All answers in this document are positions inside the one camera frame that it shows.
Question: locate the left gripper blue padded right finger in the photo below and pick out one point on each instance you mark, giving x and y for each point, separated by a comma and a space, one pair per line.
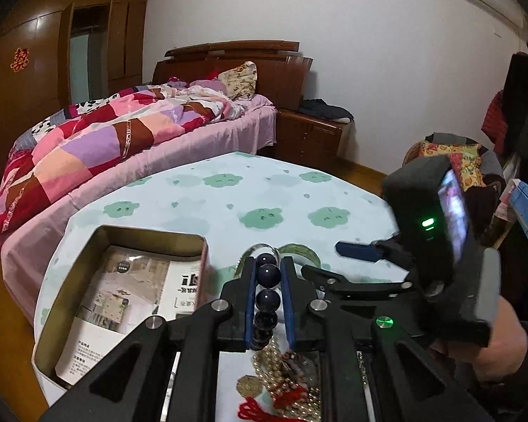
287, 267

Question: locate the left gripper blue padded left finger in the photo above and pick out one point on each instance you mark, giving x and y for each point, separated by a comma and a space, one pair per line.
250, 270

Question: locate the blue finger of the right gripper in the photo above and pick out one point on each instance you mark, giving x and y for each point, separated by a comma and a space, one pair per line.
369, 253

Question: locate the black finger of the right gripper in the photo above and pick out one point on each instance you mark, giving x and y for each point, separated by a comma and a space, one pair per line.
336, 286

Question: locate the person's right hand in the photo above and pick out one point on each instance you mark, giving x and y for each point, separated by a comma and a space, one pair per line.
506, 350

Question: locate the cloud pattern tablecloth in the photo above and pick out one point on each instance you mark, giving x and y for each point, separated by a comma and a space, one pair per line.
236, 201

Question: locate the chair with floral cushion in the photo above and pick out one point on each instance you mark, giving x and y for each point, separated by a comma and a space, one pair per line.
481, 178

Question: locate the wooden nightstand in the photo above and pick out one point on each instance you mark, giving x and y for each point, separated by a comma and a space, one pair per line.
308, 141

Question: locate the printed paper leaflet in tin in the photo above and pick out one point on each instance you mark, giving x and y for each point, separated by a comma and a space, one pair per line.
129, 286

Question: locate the pink metal tin box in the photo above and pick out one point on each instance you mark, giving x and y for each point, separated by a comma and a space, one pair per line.
59, 319

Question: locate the dark clothes on nightstand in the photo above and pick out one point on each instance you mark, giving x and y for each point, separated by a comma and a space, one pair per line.
318, 108

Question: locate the hanging red and black clothes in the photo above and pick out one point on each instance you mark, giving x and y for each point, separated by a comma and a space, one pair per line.
506, 122

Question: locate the floral pillow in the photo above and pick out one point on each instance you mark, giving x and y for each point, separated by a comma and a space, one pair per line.
240, 82

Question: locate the patchwork pink quilt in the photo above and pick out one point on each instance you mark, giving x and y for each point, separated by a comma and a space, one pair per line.
94, 142

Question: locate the brown wooden wardrobe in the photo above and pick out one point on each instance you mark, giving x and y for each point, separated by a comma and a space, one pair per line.
44, 27

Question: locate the red double happiness sticker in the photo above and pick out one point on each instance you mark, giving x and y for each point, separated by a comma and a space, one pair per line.
20, 60

